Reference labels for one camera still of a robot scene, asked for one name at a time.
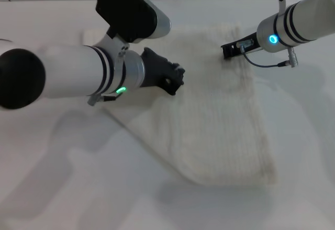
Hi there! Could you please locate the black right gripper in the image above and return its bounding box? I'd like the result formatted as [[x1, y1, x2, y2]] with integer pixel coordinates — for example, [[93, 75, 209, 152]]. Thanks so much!
[[220, 31, 263, 61]]

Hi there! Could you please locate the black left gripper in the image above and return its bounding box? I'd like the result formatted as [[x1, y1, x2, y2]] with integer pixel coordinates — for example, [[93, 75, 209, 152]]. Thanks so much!
[[140, 47, 186, 96]]

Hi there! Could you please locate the white ribbed towel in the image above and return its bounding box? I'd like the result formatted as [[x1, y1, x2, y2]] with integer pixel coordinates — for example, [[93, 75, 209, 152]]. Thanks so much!
[[83, 21, 278, 188]]

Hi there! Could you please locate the dark right wrist cable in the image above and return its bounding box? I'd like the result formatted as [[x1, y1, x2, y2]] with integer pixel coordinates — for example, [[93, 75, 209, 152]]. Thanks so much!
[[240, 45, 299, 69]]

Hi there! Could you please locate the dark wrist cable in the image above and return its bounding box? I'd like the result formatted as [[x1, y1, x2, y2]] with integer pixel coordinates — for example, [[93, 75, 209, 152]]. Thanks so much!
[[240, 45, 299, 69], [87, 93, 124, 107]]

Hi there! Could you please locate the dark left wrist cable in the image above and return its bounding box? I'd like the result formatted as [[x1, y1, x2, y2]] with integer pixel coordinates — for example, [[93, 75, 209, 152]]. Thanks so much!
[[87, 93, 124, 107]]

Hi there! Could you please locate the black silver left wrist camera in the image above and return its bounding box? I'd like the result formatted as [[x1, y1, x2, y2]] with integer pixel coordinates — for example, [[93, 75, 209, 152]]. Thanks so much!
[[95, 0, 172, 45]]

